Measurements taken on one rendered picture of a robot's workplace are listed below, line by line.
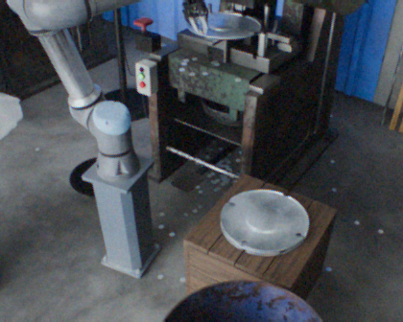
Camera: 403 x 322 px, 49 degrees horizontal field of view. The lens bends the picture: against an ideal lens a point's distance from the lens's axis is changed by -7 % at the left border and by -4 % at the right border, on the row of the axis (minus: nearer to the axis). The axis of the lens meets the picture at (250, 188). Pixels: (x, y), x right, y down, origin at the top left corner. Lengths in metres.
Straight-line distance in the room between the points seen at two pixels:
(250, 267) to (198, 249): 0.19
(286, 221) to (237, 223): 0.16
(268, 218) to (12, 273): 1.05
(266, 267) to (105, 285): 0.70
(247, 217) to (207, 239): 0.15
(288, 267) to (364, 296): 0.52
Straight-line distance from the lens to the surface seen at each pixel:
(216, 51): 1.86
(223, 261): 1.45
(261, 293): 1.24
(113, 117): 1.47
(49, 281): 1.91
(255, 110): 1.70
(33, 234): 2.12
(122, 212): 1.62
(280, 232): 1.50
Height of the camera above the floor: 1.42
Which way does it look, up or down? 40 degrees down
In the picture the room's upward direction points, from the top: 5 degrees clockwise
